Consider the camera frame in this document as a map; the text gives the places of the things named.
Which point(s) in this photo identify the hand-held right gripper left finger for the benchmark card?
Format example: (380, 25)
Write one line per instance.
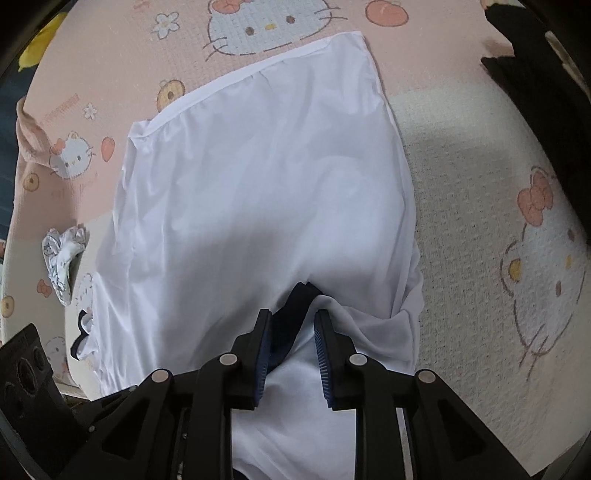
(263, 364)

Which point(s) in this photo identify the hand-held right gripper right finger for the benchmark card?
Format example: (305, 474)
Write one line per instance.
(323, 364)

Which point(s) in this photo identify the small white blue-patterned cloth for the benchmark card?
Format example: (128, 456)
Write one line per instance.
(62, 258)

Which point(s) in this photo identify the yellow plush toy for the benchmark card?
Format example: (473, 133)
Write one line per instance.
(39, 44)

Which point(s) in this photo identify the black folded garment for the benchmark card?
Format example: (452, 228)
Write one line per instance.
(540, 101)

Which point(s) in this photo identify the pink cream printed blanket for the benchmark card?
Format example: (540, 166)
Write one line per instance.
(461, 161)

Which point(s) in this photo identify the white shirt with navy trim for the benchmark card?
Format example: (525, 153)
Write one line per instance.
(258, 184)

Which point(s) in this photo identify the dark blue curtain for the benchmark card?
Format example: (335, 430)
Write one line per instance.
(9, 115)

